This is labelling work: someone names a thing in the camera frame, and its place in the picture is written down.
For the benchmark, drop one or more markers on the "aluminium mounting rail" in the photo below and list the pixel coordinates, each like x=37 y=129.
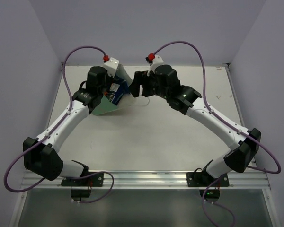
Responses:
x=155 y=180

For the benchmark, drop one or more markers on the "blue snack packet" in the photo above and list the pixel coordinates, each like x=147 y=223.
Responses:
x=118 y=88

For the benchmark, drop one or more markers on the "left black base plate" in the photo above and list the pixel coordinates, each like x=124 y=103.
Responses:
x=87 y=179

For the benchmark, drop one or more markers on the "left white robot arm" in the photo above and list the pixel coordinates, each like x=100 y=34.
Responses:
x=41 y=153

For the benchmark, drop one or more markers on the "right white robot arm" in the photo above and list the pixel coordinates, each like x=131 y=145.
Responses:
x=242 y=143

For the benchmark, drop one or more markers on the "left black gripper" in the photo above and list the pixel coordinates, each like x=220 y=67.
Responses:
x=106 y=90

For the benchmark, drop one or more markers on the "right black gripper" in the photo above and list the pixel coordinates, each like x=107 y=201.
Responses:
x=139 y=77

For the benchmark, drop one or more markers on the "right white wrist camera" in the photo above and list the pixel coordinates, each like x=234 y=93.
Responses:
x=154 y=61

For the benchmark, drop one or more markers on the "green printed paper bag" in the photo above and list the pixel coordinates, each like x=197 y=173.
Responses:
x=104 y=106

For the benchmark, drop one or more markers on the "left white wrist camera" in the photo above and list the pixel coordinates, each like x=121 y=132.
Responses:
x=111 y=66

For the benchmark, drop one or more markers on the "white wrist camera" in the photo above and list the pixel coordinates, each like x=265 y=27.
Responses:
x=111 y=66
x=154 y=61

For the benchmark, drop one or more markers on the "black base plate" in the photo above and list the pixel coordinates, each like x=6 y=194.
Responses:
x=203 y=179
x=87 y=179

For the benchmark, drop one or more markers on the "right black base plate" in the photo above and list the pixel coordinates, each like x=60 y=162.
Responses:
x=203 y=179

